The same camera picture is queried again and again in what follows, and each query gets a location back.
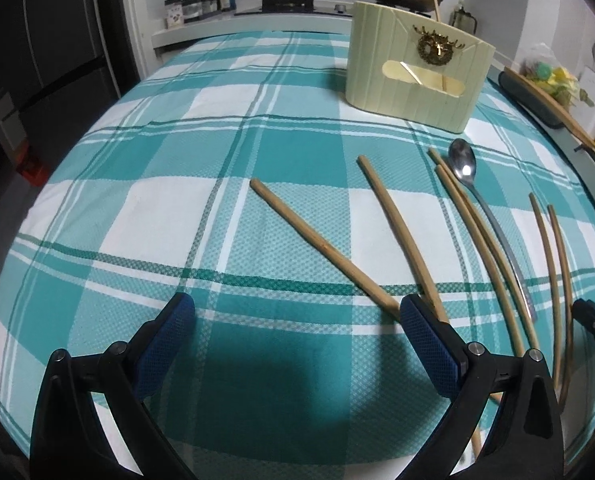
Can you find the wooden chopstick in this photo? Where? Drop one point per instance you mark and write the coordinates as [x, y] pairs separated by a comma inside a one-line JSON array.
[[470, 210], [549, 270], [563, 280], [434, 5], [397, 215], [472, 235], [322, 247]]

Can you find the white kitchen counter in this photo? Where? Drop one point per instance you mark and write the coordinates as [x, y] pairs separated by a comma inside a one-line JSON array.
[[257, 22]]

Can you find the dark refrigerator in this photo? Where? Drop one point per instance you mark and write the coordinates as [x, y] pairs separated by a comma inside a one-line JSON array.
[[52, 60]]

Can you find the glass jar black frame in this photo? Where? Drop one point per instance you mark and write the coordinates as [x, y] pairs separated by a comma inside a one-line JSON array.
[[465, 17]]

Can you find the red box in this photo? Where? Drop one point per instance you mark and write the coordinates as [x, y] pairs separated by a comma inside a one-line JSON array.
[[33, 165]]

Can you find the wooden cutting board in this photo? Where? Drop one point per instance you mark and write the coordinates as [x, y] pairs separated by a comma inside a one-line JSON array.
[[575, 122]]

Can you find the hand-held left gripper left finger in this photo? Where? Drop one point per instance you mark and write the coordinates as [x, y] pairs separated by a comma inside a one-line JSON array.
[[167, 345]]

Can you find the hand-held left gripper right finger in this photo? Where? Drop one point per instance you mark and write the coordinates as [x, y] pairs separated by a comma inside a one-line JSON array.
[[427, 345]]

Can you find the metal spoon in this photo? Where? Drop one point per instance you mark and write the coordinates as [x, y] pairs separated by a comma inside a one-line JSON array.
[[462, 160]]

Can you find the black gas stove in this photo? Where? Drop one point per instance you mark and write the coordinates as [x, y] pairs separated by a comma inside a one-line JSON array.
[[287, 2]]

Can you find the cream utensil holder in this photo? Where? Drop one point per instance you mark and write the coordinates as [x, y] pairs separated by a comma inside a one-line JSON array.
[[377, 60]]

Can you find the clear bag yellow green contents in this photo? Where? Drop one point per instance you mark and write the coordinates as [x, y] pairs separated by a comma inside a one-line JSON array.
[[552, 77]]

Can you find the teal plaid tablecloth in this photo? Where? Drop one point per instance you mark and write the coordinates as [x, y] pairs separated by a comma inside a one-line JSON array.
[[127, 220]]

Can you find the black tray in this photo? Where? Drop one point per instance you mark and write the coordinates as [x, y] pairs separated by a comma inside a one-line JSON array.
[[532, 100]]

